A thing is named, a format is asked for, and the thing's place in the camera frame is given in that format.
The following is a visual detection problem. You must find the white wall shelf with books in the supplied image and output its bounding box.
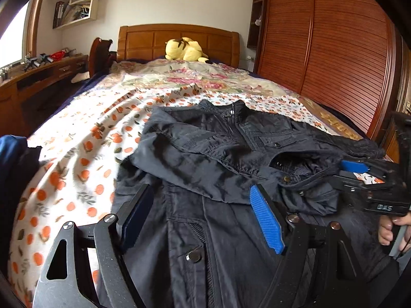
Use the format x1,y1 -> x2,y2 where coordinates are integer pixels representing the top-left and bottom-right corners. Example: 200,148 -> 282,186
48,0 -> 104,30

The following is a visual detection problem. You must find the black jacket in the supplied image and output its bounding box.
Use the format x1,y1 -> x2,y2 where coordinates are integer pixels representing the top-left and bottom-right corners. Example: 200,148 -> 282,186
96,99 -> 399,308

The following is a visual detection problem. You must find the yellow plush toy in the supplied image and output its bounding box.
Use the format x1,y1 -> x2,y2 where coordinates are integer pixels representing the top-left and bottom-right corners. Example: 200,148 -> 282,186
165,37 -> 210,63

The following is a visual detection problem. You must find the wooden bed headboard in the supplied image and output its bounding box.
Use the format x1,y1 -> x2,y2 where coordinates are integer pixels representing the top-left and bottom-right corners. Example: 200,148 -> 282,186
116,24 -> 241,69

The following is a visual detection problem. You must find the window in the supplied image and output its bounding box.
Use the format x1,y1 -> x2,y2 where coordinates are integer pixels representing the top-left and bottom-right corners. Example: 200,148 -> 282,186
0,2 -> 33,69

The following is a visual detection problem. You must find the wooden desk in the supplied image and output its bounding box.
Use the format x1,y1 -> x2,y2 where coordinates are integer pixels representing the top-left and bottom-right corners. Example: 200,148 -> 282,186
0,54 -> 89,139

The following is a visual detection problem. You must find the person's right hand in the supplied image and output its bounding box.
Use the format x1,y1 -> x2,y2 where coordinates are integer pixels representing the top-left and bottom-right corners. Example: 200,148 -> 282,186
378,213 -> 411,247

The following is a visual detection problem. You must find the dark wooden chair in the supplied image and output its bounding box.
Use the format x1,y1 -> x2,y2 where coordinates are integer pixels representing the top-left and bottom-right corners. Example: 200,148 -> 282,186
89,37 -> 114,78

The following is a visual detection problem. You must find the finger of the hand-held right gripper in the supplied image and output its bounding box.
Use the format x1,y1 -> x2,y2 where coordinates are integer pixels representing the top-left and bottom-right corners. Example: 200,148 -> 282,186
340,159 -> 390,184
332,172 -> 375,197

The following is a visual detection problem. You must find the black folded garment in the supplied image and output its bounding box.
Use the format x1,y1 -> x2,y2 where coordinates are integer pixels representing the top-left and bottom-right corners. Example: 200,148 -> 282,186
0,146 -> 43,265

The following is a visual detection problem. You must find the wooden slatted wardrobe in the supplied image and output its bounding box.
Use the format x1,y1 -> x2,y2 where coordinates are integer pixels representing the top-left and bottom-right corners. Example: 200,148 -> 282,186
254,0 -> 411,164

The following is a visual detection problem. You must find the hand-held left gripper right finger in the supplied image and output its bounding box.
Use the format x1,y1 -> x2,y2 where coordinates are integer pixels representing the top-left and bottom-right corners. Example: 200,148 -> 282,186
249,184 -> 373,308

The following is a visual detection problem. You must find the orange fruit print bed sheet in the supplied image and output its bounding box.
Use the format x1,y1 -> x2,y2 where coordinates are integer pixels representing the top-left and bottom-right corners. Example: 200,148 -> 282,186
8,83 -> 387,308

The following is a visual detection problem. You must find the floral blanket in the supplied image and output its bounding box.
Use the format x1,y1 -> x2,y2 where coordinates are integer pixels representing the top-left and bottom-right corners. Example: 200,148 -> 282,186
111,59 -> 297,107

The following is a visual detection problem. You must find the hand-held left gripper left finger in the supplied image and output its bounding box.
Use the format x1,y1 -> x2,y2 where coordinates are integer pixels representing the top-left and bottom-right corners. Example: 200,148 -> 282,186
32,184 -> 155,308

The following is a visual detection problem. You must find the narrow wooden open shelf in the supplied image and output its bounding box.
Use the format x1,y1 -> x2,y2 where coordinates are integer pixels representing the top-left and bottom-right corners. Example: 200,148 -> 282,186
247,0 -> 267,51

